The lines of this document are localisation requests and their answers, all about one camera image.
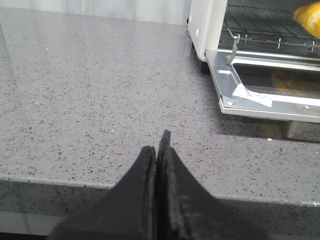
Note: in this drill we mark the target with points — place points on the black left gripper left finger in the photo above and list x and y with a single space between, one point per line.
126 212

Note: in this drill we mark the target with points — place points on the metal wire oven rack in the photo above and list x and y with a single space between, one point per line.
260 29

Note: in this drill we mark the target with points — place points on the white Toshiba toaster oven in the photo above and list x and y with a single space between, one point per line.
206 19

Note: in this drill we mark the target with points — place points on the yellow striped croissant bread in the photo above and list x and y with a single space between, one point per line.
308 16

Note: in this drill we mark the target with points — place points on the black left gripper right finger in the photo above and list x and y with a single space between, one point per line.
186 211

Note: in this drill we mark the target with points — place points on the white oven door handle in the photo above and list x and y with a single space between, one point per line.
305 131

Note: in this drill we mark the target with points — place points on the glass oven door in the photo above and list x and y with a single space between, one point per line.
268 86

